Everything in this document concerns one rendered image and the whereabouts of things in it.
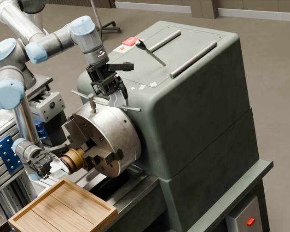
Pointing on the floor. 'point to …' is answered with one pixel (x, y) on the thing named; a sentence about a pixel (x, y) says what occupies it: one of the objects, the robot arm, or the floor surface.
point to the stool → (101, 23)
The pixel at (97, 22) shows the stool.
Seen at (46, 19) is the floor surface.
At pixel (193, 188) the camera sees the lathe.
